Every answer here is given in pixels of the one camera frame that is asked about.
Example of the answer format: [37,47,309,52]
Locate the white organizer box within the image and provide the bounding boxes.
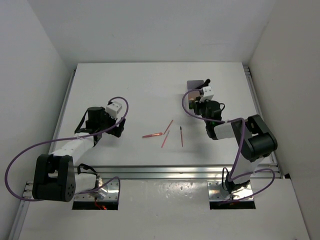
[184,80,206,112]

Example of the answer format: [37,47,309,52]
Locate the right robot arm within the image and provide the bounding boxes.
[188,96,278,194]

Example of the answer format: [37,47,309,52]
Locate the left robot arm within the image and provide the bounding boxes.
[32,101,126,202]

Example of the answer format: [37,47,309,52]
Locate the pink mascara wand brush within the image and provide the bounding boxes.
[179,126,184,148]

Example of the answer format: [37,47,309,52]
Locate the thin pink brush stick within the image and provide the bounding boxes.
[163,119,174,134]

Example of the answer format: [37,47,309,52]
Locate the pink lip pencil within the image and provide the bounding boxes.
[142,132,163,139]

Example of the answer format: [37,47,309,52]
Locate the long pink stick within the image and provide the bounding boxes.
[161,130,170,148]

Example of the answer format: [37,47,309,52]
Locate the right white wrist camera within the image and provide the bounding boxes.
[199,86,214,103]

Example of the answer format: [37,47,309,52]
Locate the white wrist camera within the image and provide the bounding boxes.
[199,86,214,103]
[105,100,123,120]

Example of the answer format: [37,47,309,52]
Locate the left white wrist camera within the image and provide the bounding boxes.
[105,100,123,120]

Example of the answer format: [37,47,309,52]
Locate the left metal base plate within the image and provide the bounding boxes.
[74,174,121,203]

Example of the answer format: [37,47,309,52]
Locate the metal base plate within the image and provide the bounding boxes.
[207,180,253,202]
[74,174,121,203]

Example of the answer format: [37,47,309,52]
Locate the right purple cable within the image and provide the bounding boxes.
[181,90,276,202]

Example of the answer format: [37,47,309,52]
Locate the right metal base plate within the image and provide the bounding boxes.
[207,180,253,202]

